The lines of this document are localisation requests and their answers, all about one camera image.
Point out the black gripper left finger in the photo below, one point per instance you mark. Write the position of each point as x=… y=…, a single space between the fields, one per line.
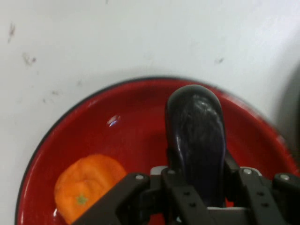
x=140 y=194

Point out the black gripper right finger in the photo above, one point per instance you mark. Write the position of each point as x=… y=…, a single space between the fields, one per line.
x=264 y=199

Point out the dark purple eggplant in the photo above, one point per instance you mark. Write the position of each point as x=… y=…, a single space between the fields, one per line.
x=197 y=140

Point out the red round plate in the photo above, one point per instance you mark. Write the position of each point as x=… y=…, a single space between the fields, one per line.
x=131 y=140

